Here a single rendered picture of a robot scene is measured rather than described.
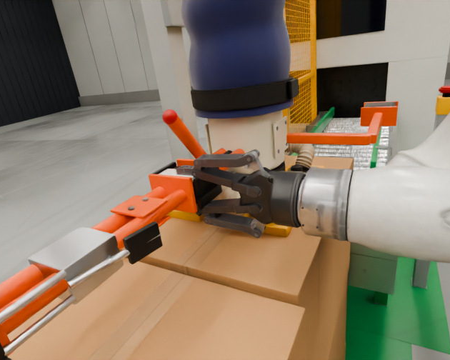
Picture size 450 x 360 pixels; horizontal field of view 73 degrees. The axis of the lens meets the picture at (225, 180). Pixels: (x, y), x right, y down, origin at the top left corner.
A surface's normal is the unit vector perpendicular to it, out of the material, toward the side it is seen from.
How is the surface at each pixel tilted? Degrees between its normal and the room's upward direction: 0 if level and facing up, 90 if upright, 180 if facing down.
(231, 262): 1
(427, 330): 0
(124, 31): 90
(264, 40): 76
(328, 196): 51
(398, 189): 38
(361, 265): 90
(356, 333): 0
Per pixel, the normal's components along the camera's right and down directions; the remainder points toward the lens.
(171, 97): -0.45, 0.39
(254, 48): 0.32, 0.17
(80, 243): -0.11, -0.92
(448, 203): -0.33, -0.32
